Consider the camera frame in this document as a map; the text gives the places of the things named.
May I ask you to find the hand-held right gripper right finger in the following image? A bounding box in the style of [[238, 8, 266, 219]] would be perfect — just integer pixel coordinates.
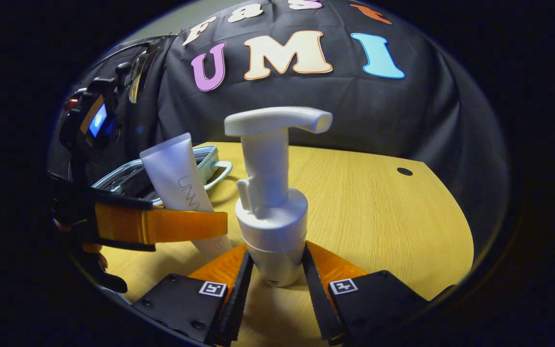
[[302, 241, 430, 346]]

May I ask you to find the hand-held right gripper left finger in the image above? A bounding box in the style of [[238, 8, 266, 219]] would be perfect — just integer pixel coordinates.
[[131, 243, 254, 347]]

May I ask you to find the white squeeze tube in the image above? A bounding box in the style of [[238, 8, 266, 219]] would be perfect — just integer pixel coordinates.
[[139, 133, 234, 258]]

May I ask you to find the white pump bottle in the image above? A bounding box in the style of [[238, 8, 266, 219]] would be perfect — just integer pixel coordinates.
[[224, 106, 333, 288]]

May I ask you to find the black cable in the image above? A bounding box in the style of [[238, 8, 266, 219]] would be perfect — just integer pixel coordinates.
[[92, 35, 172, 104]]

